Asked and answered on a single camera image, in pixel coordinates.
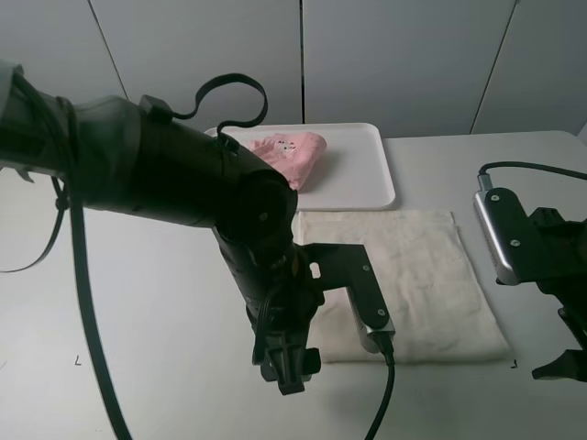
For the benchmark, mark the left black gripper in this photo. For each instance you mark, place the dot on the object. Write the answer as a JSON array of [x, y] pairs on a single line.
[[283, 300]]

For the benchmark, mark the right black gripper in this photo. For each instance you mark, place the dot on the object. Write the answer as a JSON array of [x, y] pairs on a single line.
[[571, 364]]

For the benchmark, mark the cream white towel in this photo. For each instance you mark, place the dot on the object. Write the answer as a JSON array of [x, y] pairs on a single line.
[[438, 308]]

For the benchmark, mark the pink towel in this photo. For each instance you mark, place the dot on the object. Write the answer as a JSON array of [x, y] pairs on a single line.
[[292, 155]]

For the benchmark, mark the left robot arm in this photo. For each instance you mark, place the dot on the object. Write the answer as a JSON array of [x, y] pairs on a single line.
[[140, 159]]

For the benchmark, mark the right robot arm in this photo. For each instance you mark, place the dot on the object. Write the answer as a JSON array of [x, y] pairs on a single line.
[[565, 245]]

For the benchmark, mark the white plastic tray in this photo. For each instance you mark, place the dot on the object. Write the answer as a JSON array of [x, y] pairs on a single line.
[[353, 173]]

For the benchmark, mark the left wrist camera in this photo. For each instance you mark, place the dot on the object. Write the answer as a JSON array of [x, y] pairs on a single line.
[[347, 266]]

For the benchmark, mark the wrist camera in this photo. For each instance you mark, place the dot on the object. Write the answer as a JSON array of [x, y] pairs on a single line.
[[347, 266], [508, 234]]

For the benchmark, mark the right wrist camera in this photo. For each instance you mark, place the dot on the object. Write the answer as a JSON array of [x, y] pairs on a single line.
[[508, 234]]

